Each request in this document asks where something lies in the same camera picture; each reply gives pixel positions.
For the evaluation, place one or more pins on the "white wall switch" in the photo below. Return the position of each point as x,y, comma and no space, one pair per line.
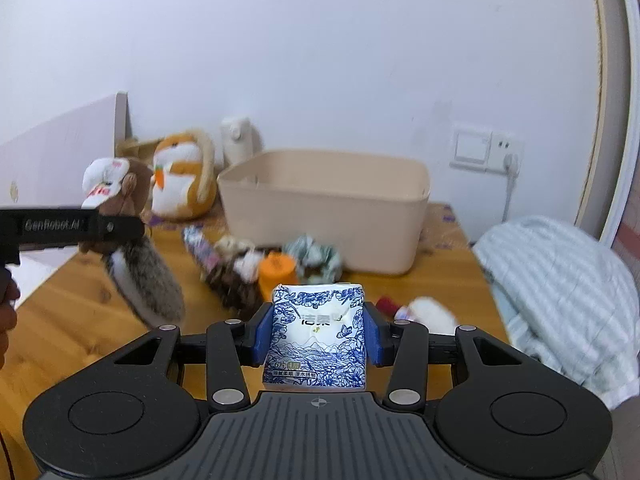
470,147

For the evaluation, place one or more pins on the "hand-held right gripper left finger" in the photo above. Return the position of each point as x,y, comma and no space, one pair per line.
263,335

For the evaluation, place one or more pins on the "small red object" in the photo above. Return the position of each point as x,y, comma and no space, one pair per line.
386,304

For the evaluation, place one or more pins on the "blue floral tissue pack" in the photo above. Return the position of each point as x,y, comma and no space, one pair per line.
320,342

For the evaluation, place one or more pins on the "purple white patterned packet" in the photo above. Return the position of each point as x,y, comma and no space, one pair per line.
200,247

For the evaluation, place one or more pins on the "beige plastic storage bin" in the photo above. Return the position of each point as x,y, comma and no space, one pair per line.
320,215

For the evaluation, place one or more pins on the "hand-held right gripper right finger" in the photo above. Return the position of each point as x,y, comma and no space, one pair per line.
373,335

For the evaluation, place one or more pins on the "person's left hand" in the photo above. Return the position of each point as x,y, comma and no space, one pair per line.
7,310

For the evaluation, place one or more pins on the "striped pale blue blanket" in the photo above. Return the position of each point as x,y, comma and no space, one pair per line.
555,285

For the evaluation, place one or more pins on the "white fluffy plush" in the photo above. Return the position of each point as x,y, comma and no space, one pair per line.
430,315

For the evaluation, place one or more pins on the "white power plug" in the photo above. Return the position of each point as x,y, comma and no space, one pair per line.
511,162

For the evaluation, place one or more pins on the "white thermos bottle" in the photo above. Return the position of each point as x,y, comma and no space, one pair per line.
240,140

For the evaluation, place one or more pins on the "orange white hamster plush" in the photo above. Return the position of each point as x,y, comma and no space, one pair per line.
180,195

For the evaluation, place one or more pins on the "white wall socket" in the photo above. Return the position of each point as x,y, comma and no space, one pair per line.
505,142

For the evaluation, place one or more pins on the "pale wooden door frame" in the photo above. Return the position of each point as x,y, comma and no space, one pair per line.
607,110

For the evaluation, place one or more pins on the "beige fluffy pompom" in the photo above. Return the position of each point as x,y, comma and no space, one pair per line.
231,246

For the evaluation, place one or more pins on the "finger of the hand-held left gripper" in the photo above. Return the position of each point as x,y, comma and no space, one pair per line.
122,229

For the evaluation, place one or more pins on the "orange plastic bottle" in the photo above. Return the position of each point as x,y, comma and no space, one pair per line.
277,272

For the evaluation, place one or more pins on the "pale pink board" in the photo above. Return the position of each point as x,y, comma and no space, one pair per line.
60,155

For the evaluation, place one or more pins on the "green white checked scrunchie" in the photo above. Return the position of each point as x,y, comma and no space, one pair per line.
312,255

